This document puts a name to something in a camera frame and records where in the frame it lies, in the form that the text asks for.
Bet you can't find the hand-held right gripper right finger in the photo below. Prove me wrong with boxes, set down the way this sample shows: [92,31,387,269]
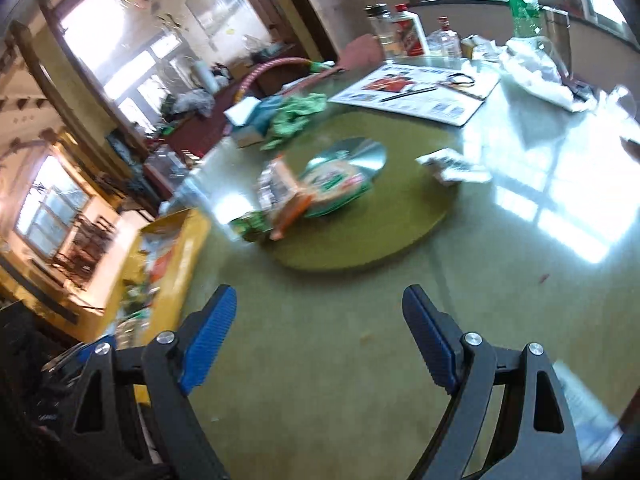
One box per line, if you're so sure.
[402,284,583,480]

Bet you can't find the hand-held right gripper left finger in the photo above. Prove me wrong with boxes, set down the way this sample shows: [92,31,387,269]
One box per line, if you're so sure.
[62,284,238,480]

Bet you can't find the yellow cardboard box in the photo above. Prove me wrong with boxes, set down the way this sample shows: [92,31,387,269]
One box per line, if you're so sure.
[65,207,213,361]

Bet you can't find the green silver snack packet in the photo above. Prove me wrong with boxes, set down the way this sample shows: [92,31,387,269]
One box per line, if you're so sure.
[300,137,388,218]

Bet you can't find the green round turntable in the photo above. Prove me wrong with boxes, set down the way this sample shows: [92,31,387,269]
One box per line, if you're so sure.
[267,110,463,273]

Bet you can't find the small green snack packet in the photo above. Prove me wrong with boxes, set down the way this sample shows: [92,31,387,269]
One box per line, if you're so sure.
[232,210,271,243]

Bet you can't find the group of wooden dining chairs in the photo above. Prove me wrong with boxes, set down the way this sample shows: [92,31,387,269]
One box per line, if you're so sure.
[50,212,118,281]

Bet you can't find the clear plastic pitcher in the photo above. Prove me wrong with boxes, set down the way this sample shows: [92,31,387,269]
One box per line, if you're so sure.
[142,142,201,201]

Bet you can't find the white snack packet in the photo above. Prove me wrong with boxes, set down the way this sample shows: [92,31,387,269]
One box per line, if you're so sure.
[415,147,493,186]

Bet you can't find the dark red cabinet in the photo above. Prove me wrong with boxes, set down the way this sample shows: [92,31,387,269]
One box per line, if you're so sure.
[165,110,236,161]

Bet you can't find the tissue box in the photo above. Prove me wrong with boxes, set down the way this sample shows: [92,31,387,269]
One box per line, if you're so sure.
[222,97,273,148]

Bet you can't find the printed poster sheet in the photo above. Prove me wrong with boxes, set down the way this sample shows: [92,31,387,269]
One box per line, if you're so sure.
[327,62,501,126]

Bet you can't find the green cloth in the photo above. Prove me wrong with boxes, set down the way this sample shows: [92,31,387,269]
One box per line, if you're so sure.
[260,92,328,151]

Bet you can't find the black pen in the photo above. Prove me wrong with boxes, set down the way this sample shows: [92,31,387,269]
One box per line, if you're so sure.
[380,85,438,103]

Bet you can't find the white thermos flask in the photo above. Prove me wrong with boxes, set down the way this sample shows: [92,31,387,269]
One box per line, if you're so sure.
[192,60,216,93]

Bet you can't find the pink hula hoop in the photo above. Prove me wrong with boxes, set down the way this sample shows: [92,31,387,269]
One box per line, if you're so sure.
[235,57,321,106]

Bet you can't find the white plastic bag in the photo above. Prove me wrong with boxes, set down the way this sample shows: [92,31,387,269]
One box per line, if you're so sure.
[500,35,598,111]

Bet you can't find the pink fly swatter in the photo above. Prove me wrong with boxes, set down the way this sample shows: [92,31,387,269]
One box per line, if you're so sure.
[312,34,383,86]

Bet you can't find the clear bottle red cap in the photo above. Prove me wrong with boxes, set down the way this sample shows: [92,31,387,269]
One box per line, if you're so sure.
[427,16,461,61]

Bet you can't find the white bottle red label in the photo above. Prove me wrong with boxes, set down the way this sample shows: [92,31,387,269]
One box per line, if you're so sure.
[392,4,426,56]

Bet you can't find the clear glass bottle black cap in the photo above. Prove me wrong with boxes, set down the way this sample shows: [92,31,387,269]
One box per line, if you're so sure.
[365,4,403,61]

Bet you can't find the green plastic bottle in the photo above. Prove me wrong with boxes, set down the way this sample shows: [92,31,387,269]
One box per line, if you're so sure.
[505,0,543,41]

